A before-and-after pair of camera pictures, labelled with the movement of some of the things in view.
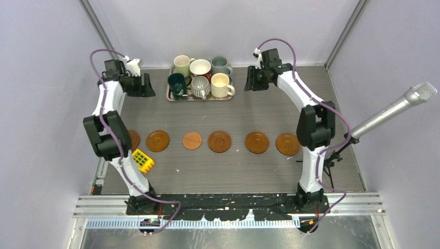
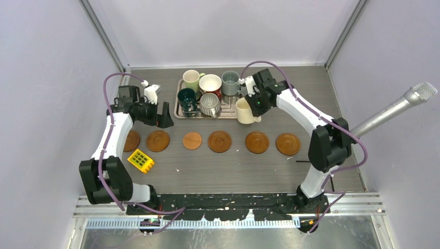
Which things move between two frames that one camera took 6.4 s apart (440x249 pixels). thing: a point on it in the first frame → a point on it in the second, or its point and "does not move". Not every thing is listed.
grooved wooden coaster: [157, 141] does not move
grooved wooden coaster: [257, 142] does not move
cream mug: [219, 85] → [245, 115]
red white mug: [201, 67] → [210, 83]
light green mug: [181, 64] → [191, 79]
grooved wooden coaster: [287, 144] does not move
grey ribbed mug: [200, 86] → [209, 104]
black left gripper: [145, 91] → [163, 121]
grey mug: [219, 64] → [230, 85]
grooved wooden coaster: [135, 139] does not move
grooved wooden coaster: [219, 141] does not move
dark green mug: [178, 83] → [187, 98]
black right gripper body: [261, 83] → [257, 103]
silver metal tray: [190, 98] → [228, 108]
